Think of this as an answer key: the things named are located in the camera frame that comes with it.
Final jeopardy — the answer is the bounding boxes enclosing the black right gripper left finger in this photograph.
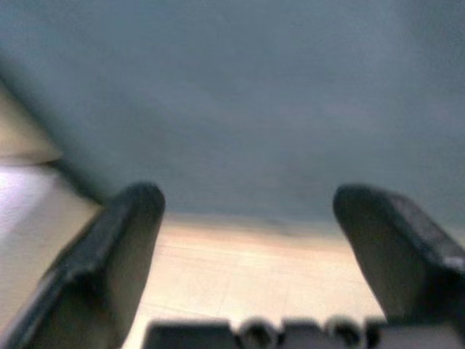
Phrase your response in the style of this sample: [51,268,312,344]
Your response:
[0,181,166,349]

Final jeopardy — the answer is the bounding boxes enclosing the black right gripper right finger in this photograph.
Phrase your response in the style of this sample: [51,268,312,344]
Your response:
[332,183,465,327]

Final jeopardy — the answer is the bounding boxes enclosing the beige furniture panel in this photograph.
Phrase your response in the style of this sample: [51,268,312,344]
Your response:
[0,78,65,163]

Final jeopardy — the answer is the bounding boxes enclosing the grey-blue fabric bed side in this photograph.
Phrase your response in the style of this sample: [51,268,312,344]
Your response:
[0,0,465,233]

